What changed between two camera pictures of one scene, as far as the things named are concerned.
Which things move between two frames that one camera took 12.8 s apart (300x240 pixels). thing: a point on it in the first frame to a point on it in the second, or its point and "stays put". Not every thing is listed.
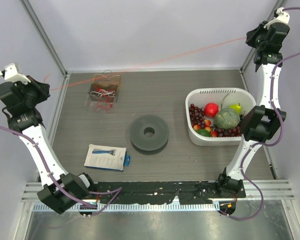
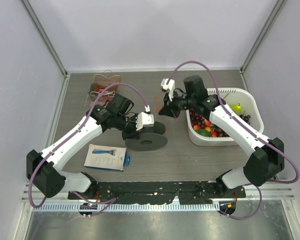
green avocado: x=203 y=132 stays put
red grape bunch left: x=197 y=115 stays put
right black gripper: x=251 y=35 to x=168 y=109
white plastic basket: x=223 y=97 stays put
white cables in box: x=102 y=92 stays put
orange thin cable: x=150 y=66 to x=156 y=107
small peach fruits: x=207 y=123 stays put
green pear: x=236 y=107 stays put
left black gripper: x=41 y=88 to x=133 y=133
